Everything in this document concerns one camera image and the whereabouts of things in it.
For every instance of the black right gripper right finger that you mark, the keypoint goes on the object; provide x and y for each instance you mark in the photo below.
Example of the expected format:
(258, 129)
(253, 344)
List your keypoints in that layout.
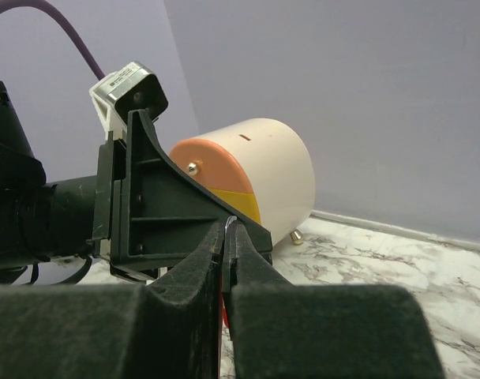
(282, 330)

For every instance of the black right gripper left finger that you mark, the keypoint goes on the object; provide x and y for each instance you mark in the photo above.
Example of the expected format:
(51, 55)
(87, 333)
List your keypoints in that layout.
(167, 329)

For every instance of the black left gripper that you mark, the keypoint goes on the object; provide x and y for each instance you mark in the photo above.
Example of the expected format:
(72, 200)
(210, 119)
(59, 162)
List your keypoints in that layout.
(148, 213)

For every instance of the pink strap keyring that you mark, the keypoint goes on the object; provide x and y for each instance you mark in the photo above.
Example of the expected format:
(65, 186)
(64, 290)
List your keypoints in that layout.
(226, 270)

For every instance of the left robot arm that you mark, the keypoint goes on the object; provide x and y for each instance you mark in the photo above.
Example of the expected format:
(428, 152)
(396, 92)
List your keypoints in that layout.
(40, 221)

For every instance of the round cream drawer cabinet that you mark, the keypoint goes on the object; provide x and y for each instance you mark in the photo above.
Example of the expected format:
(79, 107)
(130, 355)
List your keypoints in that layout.
(260, 167)

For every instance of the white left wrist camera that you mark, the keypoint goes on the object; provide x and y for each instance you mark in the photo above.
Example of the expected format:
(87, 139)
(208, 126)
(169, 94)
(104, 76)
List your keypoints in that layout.
(133, 87)

